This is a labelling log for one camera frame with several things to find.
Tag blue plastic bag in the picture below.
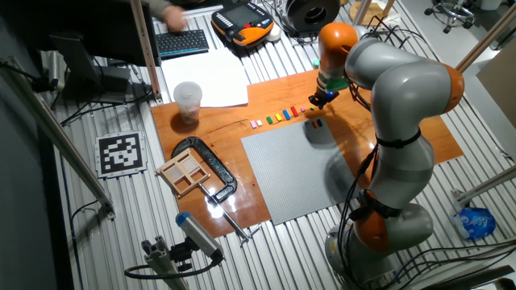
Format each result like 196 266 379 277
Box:
451 206 497 241

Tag silver aluminium post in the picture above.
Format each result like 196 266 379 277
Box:
345 0 372 35

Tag small wooden compartment tray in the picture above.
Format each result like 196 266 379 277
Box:
155 147 211 199

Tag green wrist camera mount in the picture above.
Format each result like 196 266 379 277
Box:
313 58 348 92

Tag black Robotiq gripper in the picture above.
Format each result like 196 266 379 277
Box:
308 89 340 111

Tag grey camera with blue cap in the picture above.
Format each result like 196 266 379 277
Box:
175 212 225 263

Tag person's bare hand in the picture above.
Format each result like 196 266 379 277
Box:
160 4 188 33

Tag black metal C-clamp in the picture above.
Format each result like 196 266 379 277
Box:
170 135 263 247

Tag black computer keyboard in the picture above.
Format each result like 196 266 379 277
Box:
155 29 210 60

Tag grey-sleeved person's forearm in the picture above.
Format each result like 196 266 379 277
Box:
140 0 174 17

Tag white paper sheets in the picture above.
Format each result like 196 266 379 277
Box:
160 47 251 109

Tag dark computer monitor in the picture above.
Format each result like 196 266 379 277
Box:
48 0 162 105

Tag black round spool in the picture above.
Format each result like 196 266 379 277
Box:
285 0 342 39

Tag grey Lego baseplate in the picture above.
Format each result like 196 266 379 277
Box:
240 118 358 226

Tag office chair base with castors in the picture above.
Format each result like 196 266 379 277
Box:
423 0 476 35

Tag orange black teach pendant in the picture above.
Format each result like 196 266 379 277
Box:
210 2 275 48

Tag wooden work board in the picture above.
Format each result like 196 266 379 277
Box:
151 66 465 239

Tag tan cardboard panel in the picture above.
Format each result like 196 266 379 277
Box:
476 46 516 142

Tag aluminium camera mount profile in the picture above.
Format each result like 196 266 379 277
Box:
140 235 190 290

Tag black white fiducial marker board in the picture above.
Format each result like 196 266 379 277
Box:
94 130 149 180

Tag black wire stand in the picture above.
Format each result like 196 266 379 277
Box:
360 14 412 52

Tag aluminium frame beam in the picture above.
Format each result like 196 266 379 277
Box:
457 2 516 72
451 164 516 206
0 56 116 221

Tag round wooden plate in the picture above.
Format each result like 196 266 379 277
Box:
349 0 398 27

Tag clear plastic cup with lid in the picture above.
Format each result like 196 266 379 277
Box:
173 81 203 126

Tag tan upright frame post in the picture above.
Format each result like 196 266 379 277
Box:
129 0 163 102

